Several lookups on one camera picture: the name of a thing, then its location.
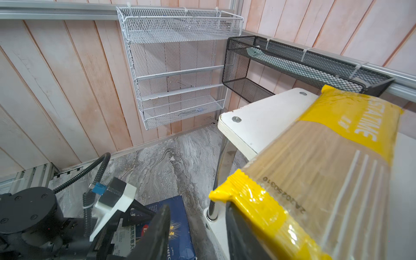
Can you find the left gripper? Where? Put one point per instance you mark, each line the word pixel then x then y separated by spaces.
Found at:
pixel 112 230

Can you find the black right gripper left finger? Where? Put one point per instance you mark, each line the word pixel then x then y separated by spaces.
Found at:
pixel 153 244

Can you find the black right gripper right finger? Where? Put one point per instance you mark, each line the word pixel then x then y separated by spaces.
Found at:
pixel 242 242

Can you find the yellow pasta package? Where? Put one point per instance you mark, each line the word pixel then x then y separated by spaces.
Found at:
pixel 320 191

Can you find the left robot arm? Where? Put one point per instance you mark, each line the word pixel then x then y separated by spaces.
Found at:
pixel 33 226

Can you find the blue Barilla pasta box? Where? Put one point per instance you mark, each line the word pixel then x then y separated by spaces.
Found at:
pixel 180 245

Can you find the white two-tier shelf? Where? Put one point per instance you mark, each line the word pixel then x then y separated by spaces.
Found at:
pixel 252 128

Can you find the black mesh basket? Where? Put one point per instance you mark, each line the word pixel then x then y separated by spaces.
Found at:
pixel 308 67

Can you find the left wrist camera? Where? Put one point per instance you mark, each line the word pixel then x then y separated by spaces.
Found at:
pixel 116 196

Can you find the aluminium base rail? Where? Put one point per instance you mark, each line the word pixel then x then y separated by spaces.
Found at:
pixel 39 176

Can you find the white wire mesh rack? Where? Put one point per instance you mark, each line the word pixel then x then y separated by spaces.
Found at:
pixel 171 54

